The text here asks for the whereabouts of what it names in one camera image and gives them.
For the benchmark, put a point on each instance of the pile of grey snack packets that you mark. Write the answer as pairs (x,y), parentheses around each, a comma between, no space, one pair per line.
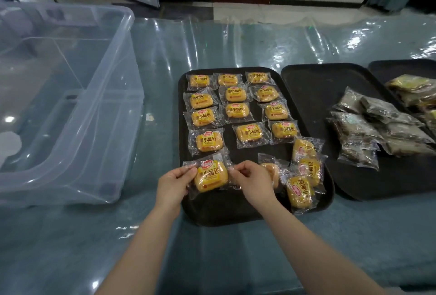
(368,124)

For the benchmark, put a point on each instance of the person's left hand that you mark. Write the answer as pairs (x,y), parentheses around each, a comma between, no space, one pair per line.
(170,189)

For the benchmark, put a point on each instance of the person's right forearm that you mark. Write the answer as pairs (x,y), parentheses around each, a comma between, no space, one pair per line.
(306,254)

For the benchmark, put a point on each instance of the person's right thumb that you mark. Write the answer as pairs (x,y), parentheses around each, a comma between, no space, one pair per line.
(235,178)

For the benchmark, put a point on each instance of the person's right hand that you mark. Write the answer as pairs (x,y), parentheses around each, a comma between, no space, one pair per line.
(255,184)

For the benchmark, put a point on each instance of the pile of olive snack packets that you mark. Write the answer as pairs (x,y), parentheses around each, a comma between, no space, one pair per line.
(414,90)

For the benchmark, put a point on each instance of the person's left forearm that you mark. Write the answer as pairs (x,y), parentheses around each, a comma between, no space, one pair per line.
(139,254)

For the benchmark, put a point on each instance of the clear plastic storage bin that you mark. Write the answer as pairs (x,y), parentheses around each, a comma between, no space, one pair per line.
(68,100)

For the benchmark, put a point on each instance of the clear plastic table cover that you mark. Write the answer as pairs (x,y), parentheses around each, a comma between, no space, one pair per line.
(218,42)

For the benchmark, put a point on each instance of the group of yellow bread packs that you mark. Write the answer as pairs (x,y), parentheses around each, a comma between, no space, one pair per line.
(238,110)

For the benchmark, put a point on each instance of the black tray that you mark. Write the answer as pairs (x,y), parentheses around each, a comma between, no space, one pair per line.
(238,209)
(313,100)
(391,69)

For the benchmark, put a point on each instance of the yellow bread packet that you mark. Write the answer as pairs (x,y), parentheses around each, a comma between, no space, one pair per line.
(211,176)

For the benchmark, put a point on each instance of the person's left thumb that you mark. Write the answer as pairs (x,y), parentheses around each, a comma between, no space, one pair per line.
(189,172)

